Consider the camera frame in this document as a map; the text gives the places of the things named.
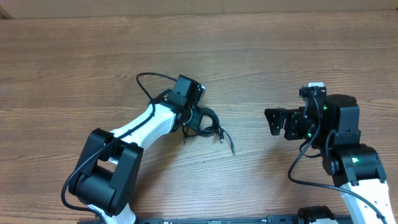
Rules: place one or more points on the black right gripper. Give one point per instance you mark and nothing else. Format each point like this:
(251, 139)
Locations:
(292, 125)

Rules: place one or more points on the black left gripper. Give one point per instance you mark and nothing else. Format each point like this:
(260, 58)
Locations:
(195, 119)

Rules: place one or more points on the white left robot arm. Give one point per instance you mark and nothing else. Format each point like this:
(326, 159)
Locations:
(105, 174)

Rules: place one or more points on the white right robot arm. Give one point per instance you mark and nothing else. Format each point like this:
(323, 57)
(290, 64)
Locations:
(331, 125)

